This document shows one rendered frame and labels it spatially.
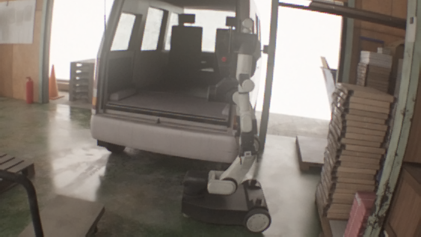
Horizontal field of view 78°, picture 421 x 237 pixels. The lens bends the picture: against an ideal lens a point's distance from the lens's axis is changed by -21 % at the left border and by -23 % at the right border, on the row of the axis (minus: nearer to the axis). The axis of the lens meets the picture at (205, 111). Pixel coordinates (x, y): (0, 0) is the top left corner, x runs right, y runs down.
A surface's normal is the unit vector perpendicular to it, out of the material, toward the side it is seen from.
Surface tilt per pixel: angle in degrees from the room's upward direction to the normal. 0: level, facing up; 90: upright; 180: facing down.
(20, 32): 90
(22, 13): 90
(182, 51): 93
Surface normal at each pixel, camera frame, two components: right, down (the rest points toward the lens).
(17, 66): -0.21, 0.20
